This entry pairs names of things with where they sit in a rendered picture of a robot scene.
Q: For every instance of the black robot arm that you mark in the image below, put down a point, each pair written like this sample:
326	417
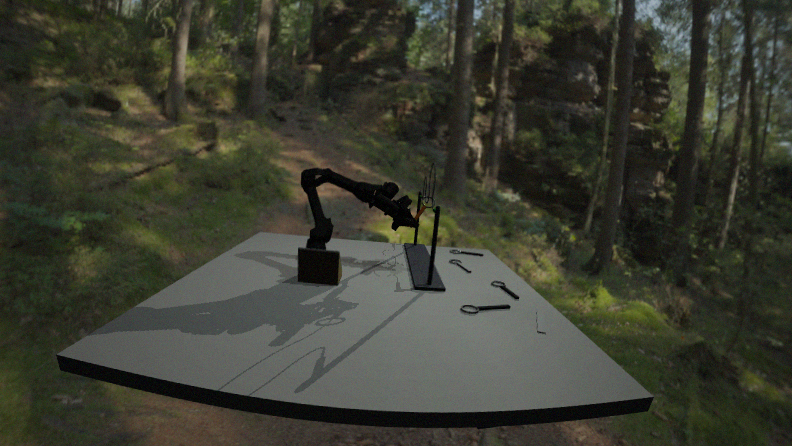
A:
321	234

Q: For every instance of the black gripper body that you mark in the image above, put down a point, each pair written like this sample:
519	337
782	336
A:
396	212

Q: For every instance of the orange handle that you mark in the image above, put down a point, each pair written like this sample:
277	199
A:
421	210

